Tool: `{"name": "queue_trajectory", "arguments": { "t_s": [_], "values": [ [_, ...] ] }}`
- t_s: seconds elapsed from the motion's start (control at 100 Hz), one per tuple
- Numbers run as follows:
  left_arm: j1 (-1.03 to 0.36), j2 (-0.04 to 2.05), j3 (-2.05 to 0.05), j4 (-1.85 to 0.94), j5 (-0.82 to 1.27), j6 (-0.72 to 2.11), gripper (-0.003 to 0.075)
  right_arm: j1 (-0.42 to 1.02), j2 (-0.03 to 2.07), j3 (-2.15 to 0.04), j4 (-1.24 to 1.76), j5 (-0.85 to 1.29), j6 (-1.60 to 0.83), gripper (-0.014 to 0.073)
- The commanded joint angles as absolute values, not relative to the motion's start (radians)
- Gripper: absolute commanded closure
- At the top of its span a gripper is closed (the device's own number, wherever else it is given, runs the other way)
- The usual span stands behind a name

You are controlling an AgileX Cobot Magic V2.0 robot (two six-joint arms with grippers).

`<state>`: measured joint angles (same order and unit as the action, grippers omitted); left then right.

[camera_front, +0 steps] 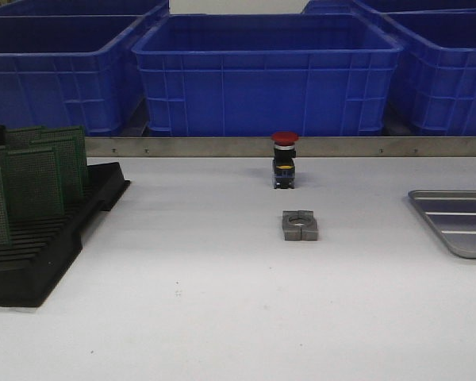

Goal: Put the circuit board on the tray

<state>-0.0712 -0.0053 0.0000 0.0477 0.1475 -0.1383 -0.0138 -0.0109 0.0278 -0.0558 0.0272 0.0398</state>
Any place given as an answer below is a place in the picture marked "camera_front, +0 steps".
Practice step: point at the right blue plastic bin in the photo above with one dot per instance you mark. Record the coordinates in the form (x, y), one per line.
(434, 86)

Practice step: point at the far right blue bin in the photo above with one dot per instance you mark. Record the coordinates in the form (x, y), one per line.
(387, 6)

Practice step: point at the black slotted board rack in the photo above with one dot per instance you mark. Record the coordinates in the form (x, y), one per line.
(42, 250)

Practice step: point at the silver metal tray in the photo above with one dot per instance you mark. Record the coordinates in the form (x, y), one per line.
(451, 214)

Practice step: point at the blue plastic bin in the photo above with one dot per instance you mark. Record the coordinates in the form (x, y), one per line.
(434, 86)
(59, 71)
(254, 75)

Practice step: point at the grey metal clamp block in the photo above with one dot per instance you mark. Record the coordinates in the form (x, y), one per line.
(299, 225)

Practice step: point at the left blue plastic bin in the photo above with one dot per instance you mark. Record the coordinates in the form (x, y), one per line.
(59, 71)

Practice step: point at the red emergency stop button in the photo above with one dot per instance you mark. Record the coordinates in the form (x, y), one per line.
(283, 163)

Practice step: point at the green perforated circuit board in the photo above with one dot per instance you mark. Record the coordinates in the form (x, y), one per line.
(33, 184)

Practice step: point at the far left blue bin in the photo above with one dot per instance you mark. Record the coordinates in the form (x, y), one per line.
(82, 8)

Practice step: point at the centre blue plastic bin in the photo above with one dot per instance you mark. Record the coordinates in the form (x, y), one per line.
(254, 75)

